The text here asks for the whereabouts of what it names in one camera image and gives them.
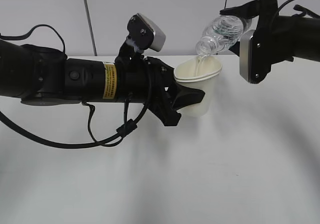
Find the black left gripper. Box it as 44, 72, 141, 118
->
114, 55, 205, 127

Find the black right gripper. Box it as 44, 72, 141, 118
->
219, 0, 296, 67

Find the clear green-label water bottle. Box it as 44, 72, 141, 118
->
195, 15, 252, 57

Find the white paper cup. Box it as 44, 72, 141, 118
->
173, 56, 222, 117

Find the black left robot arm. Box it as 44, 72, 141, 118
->
0, 41, 205, 126

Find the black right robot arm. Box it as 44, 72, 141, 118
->
219, 0, 320, 80

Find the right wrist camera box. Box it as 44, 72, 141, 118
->
238, 29, 273, 85

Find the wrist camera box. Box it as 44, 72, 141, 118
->
238, 29, 273, 85
127, 13, 166, 52

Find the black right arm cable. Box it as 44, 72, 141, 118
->
276, 0, 320, 19

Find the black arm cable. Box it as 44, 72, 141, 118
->
0, 23, 153, 149
276, 0, 320, 19

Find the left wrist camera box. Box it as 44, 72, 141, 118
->
127, 13, 166, 52

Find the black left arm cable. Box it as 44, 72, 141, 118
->
0, 23, 153, 149

